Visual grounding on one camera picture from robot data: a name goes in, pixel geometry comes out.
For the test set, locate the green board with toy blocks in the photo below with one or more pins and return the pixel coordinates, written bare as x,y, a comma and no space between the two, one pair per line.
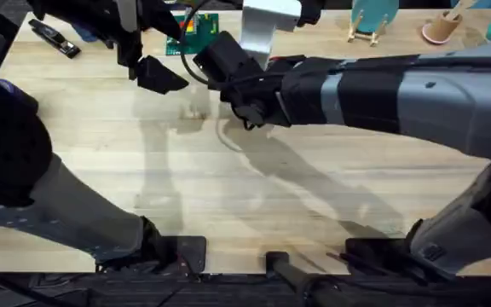
200,32

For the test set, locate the teal plate on wooden stand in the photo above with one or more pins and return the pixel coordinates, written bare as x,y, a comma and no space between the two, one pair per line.
371,19

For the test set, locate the black rail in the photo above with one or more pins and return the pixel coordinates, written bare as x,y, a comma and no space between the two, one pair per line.
228,294

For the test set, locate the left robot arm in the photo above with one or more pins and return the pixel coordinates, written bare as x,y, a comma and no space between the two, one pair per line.
79,213

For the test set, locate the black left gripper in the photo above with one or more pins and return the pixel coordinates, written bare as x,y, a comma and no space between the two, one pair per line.
128,47

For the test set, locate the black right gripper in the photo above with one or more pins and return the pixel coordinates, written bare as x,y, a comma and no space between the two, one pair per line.
256,96

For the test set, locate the black stapler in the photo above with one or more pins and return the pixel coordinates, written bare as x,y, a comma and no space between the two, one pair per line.
53,38

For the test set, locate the upright flat wrist plate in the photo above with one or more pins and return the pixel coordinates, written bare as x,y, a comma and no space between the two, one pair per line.
267,25

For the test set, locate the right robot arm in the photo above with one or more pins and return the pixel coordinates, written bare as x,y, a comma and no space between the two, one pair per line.
441,98

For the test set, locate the brown cup with pink rim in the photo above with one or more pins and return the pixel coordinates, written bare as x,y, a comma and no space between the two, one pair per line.
441,27

